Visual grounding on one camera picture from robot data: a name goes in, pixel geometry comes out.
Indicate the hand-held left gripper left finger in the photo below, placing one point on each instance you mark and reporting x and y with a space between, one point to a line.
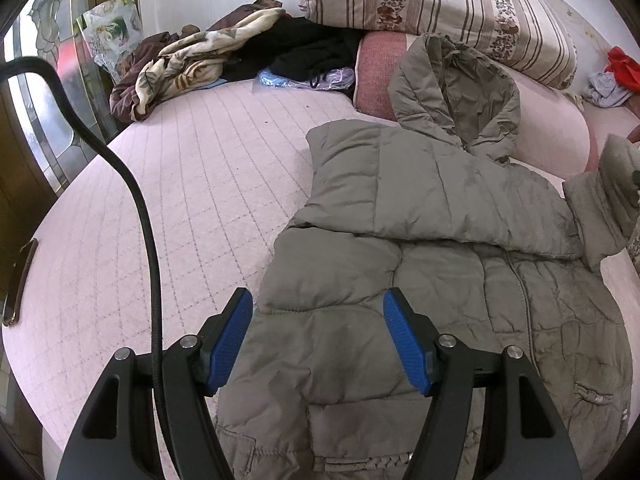
232 340

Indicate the black clothes pile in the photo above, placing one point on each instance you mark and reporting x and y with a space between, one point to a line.
310 50

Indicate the blue plastic bag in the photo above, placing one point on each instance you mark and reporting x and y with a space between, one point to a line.
275 79

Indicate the pink quilted bed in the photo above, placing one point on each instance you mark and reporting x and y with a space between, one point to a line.
200 185

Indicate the printed plastic bag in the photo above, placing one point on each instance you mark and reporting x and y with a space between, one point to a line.
112 25

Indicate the pink bolster cushion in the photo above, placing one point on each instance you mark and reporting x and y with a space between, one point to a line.
377 75
612 122

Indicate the brown floral blanket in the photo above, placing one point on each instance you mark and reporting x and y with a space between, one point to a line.
170 60

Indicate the lavender plastic bag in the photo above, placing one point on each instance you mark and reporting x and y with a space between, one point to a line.
340 77

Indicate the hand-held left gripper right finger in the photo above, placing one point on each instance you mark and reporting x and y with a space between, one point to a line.
407 340

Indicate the olive grey puffer jacket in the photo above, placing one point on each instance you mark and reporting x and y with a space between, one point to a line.
400 190

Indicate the striped floral cushion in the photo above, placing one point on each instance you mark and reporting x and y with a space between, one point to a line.
636 242

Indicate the stained glass door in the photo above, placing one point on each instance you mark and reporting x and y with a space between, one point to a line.
45 25

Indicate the grey cloth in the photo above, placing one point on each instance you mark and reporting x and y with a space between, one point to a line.
605 87

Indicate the red cloth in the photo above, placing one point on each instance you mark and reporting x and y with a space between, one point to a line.
625 62

